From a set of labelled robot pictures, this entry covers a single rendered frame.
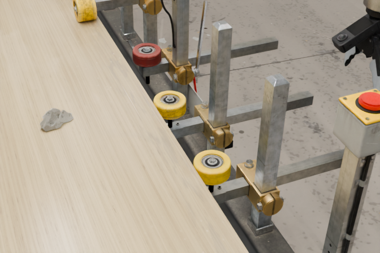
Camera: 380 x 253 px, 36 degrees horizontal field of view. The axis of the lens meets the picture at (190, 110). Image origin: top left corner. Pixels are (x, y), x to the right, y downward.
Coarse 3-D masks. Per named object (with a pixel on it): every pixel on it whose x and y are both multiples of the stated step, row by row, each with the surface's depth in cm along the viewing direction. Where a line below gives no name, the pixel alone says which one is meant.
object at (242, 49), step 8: (256, 40) 178; (264, 40) 178; (272, 40) 178; (232, 48) 174; (240, 48) 174; (248, 48) 176; (256, 48) 177; (264, 48) 178; (272, 48) 179; (192, 56) 170; (200, 56) 170; (208, 56) 171; (232, 56) 175; (160, 64) 166; (168, 64) 167; (192, 64) 171; (200, 64) 172; (144, 72) 165; (152, 72) 166; (160, 72) 168
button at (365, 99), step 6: (360, 96) 88; (366, 96) 88; (372, 96) 88; (378, 96) 88; (360, 102) 87; (366, 102) 87; (372, 102) 87; (378, 102) 87; (366, 108) 87; (372, 108) 86; (378, 108) 86
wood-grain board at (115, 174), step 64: (0, 0) 189; (64, 0) 190; (0, 64) 157; (64, 64) 158; (0, 128) 134; (64, 128) 135; (128, 128) 135; (0, 192) 118; (64, 192) 118; (128, 192) 118; (192, 192) 118
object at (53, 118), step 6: (54, 108) 139; (48, 114) 137; (54, 114) 136; (60, 114) 136; (66, 114) 137; (42, 120) 135; (48, 120) 135; (54, 120) 136; (60, 120) 136; (66, 120) 136; (42, 126) 133; (48, 126) 133; (54, 126) 134; (60, 126) 134
